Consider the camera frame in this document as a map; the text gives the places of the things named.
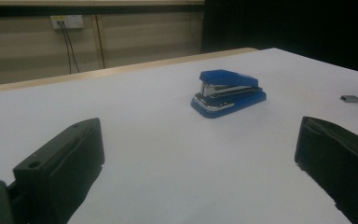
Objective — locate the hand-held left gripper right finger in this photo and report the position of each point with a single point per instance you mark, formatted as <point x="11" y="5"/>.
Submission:
<point x="338" y="161"/>

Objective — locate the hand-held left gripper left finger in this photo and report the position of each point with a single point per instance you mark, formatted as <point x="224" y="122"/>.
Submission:
<point x="59" y="174"/>

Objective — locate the grey staple strip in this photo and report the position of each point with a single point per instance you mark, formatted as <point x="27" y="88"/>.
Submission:
<point x="350" y="99"/>

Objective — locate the blue stapler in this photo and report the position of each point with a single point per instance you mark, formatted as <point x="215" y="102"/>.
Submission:
<point x="230" y="99"/>

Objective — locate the white table cover sheet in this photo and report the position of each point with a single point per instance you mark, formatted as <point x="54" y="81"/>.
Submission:
<point x="167" y="171"/>

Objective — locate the black curtain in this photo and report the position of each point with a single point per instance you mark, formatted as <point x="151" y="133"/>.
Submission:
<point x="292" y="28"/>

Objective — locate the white wall socket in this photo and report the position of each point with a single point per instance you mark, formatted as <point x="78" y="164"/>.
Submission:
<point x="71" y="21"/>

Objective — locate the black horizontal rail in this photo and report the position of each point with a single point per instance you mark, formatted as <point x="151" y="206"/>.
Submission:
<point x="105" y="10"/>

